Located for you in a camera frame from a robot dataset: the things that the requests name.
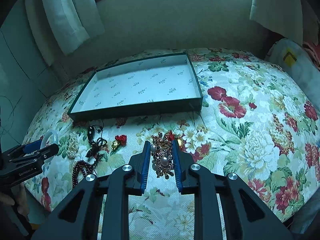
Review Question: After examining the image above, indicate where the white jade bangle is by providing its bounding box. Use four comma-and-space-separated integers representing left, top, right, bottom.
40, 129, 59, 163

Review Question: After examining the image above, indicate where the white pearl bracelet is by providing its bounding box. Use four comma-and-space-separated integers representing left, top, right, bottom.
66, 132, 79, 160

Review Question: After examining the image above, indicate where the dark red bead necklace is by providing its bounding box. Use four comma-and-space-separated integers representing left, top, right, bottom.
71, 154, 106, 189

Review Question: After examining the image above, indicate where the black pendant cord necklace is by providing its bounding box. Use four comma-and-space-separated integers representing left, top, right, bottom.
85, 125, 109, 158

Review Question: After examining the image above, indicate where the red knot gold charm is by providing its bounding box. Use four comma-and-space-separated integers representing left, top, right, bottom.
111, 134, 127, 151

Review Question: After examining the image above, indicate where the pearl gold flower brooch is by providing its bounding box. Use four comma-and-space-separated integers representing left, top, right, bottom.
151, 131, 175, 180

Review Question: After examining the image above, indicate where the green white jewelry tray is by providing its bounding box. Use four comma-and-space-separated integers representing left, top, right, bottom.
68, 51, 203, 121

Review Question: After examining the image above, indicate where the person's left hand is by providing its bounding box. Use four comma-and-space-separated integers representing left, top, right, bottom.
1, 183, 30, 217

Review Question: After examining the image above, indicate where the floral bedspread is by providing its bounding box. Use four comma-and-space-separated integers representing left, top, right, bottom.
23, 48, 319, 239

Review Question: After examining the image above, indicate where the left white curtain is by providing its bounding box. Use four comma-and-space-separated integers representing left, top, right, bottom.
24, 0, 105, 66

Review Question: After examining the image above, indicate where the white curtain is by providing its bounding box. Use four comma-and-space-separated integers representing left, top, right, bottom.
249, 0, 303, 45
24, 0, 105, 66

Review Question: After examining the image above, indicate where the white yellow pillow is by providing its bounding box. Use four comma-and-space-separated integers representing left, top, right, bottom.
265, 38, 319, 108

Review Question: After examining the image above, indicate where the red blanket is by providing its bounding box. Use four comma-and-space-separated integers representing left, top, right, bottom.
302, 42, 320, 70

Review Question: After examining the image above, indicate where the right white curtain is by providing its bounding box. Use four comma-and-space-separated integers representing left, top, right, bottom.
249, 0, 303, 45

